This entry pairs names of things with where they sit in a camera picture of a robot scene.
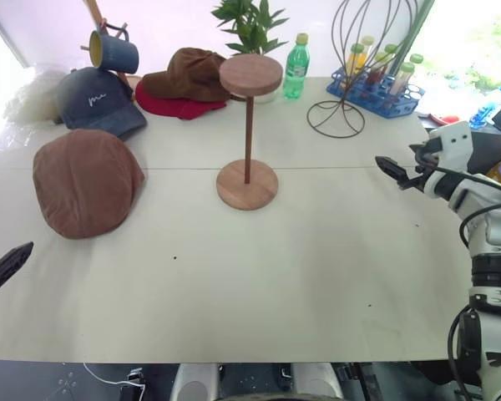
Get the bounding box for black wire stand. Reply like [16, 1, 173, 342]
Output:
[306, 0, 415, 138]

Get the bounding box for green leafy plant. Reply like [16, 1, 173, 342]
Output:
[210, 0, 290, 57]

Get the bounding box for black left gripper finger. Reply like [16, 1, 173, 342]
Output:
[0, 241, 35, 291]

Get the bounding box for navy denim baseball cap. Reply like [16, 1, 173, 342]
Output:
[56, 67, 148, 142]

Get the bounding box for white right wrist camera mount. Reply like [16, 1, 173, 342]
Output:
[427, 121, 473, 173]

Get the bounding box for wooden hat stand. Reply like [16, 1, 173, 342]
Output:
[215, 54, 284, 211]

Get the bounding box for red baseball cap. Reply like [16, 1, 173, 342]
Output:
[134, 79, 227, 121]

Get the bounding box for green plastic bottle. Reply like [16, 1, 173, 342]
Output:
[282, 33, 309, 100]

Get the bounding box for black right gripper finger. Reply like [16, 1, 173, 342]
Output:
[374, 155, 411, 189]
[408, 140, 437, 162]

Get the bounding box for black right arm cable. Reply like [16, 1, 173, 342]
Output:
[432, 165, 501, 251]

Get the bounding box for blue test tube rack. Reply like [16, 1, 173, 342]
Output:
[326, 69, 425, 119]

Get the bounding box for red object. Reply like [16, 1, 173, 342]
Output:
[427, 112, 460, 126]

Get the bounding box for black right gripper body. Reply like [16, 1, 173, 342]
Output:
[399, 152, 440, 192]

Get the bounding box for red liquid test tube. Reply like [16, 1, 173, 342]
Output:
[367, 50, 388, 87]

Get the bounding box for brown liquid test tube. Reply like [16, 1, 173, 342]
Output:
[390, 61, 417, 97]

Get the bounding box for white fluffy material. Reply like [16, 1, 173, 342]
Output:
[3, 69, 68, 124]

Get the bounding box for white thin cable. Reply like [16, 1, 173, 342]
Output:
[82, 361, 148, 401]

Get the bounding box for yellow liquid test tube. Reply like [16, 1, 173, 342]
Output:
[347, 35, 376, 77]

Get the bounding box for grey rounded shape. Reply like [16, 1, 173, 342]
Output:
[291, 362, 345, 401]
[169, 363, 223, 401]

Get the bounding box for blue mug yellow inside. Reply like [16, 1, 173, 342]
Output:
[88, 29, 140, 75]

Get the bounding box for pinkish brown flat cap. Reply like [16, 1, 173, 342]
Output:
[32, 128, 146, 241]

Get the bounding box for brown corduroy baseball cap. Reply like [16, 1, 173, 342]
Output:
[142, 47, 232, 104]

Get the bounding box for wooden mug tree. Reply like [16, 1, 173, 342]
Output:
[79, 0, 133, 89]

